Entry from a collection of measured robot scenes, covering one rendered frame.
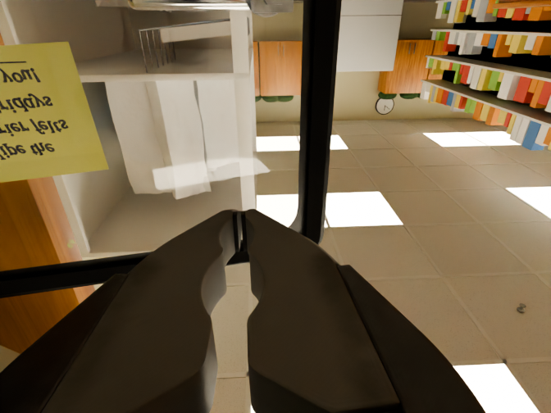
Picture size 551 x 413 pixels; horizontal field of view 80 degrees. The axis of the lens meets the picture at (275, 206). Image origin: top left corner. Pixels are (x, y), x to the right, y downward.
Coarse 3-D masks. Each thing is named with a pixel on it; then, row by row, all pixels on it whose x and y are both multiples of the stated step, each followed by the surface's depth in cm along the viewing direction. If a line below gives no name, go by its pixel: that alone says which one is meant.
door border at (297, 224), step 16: (304, 0) 19; (304, 16) 20; (336, 16) 20; (304, 32) 20; (336, 32) 20; (304, 48) 20; (336, 48) 21; (304, 64) 21; (336, 64) 21; (304, 80) 21; (304, 96) 22; (304, 112) 22; (304, 128) 23; (304, 144) 24; (304, 160) 24; (304, 176) 25; (304, 192) 25; (304, 208) 26; (304, 224) 27; (320, 240) 28; (112, 256) 24; (128, 256) 25; (144, 256) 25; (0, 272) 23; (16, 272) 23; (32, 272) 24; (48, 272) 24; (64, 288) 25
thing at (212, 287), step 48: (192, 240) 10; (240, 240) 13; (144, 288) 8; (192, 288) 8; (96, 336) 7; (144, 336) 7; (192, 336) 7; (96, 384) 6; (144, 384) 6; (192, 384) 6
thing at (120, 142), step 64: (0, 0) 16; (64, 0) 17; (128, 0) 18; (192, 0) 18; (0, 64) 18; (64, 64) 18; (128, 64) 19; (192, 64) 20; (256, 64) 20; (0, 128) 19; (64, 128) 20; (128, 128) 20; (192, 128) 21; (256, 128) 22; (0, 192) 21; (64, 192) 22; (128, 192) 22; (192, 192) 23; (256, 192) 24; (0, 256) 23; (64, 256) 24
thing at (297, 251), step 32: (256, 224) 11; (256, 256) 9; (288, 256) 9; (320, 256) 9; (256, 288) 10; (288, 288) 8; (320, 288) 8; (256, 320) 7; (288, 320) 7; (320, 320) 7; (352, 320) 7; (256, 352) 7; (288, 352) 7; (320, 352) 7; (352, 352) 7; (256, 384) 7; (288, 384) 6; (320, 384) 6; (352, 384) 6; (384, 384) 6
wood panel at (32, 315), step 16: (80, 288) 32; (0, 304) 31; (16, 304) 31; (32, 304) 31; (48, 304) 31; (64, 304) 32; (0, 320) 32; (16, 320) 32; (32, 320) 32; (48, 320) 32; (0, 336) 33; (16, 336) 33; (32, 336) 33
